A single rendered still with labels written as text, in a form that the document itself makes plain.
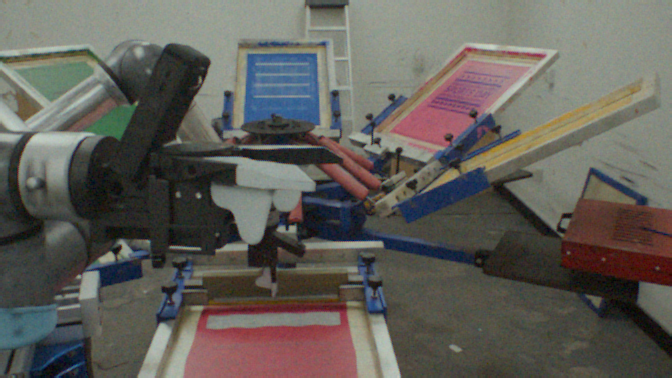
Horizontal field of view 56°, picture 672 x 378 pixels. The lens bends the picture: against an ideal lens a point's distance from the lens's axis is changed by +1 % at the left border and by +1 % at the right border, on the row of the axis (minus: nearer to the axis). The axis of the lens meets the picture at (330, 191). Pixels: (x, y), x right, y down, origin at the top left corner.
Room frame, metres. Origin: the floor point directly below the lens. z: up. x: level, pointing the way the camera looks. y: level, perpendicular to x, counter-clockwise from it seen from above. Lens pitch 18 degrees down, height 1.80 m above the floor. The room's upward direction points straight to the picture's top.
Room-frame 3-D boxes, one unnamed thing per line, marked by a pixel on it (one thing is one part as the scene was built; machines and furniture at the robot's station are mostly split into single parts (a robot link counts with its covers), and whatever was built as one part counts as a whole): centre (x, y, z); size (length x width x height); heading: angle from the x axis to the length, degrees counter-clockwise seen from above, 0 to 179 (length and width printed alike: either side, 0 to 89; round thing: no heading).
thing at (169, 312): (1.60, 0.44, 0.97); 0.30 x 0.05 x 0.07; 3
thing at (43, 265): (0.53, 0.29, 1.56); 0.11 x 0.08 x 0.11; 172
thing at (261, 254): (1.59, 0.19, 1.15); 0.09 x 0.08 x 0.12; 93
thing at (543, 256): (2.13, -0.39, 0.91); 1.34 x 0.40 x 0.08; 63
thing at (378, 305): (1.63, -0.12, 0.97); 0.30 x 0.05 x 0.07; 3
